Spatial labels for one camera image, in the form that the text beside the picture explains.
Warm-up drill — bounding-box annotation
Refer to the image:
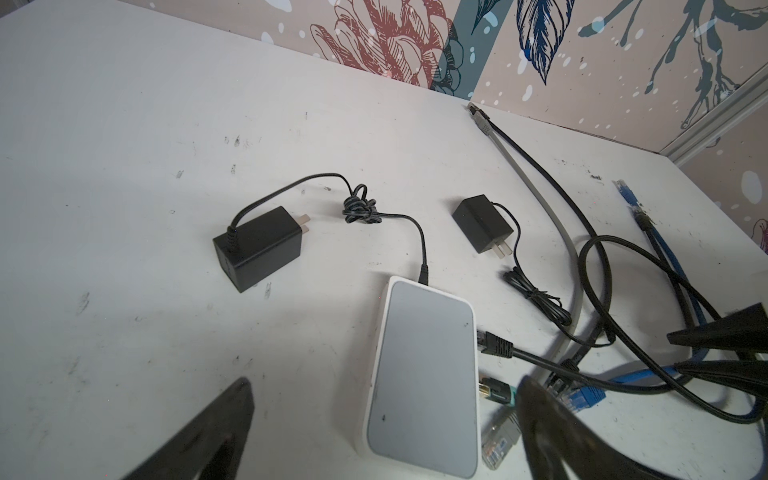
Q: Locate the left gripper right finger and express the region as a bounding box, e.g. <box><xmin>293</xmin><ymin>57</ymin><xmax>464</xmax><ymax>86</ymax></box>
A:
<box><xmin>515</xmin><ymin>376</ymin><xmax>669</xmax><ymax>479</ymax></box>

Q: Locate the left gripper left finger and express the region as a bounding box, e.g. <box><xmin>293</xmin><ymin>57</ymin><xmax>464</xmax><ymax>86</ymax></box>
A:
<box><xmin>126</xmin><ymin>377</ymin><xmax>255</xmax><ymax>479</ymax></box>

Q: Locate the dark blue ethernet cable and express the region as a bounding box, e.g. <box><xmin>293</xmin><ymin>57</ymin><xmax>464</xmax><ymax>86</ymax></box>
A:
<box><xmin>557</xmin><ymin>178</ymin><xmax>768</xmax><ymax>415</ymax></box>

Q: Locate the grey ethernet cable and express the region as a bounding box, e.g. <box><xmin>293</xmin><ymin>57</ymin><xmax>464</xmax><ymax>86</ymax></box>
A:
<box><xmin>467</xmin><ymin>101</ymin><xmax>586</xmax><ymax>470</ymax></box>

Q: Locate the white network switch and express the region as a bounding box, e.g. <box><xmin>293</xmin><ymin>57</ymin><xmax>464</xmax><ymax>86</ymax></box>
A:
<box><xmin>355</xmin><ymin>276</ymin><xmax>480</xmax><ymax>479</ymax></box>

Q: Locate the black power adapter with cord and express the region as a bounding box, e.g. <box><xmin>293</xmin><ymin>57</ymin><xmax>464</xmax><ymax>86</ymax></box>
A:
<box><xmin>212</xmin><ymin>172</ymin><xmax>430</xmax><ymax>293</ymax></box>

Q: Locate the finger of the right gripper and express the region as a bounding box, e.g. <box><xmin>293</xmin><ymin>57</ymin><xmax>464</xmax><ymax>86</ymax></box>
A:
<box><xmin>667</xmin><ymin>303</ymin><xmax>767</xmax><ymax>353</ymax></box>
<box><xmin>674</xmin><ymin>360</ymin><xmax>768</xmax><ymax>399</ymax></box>

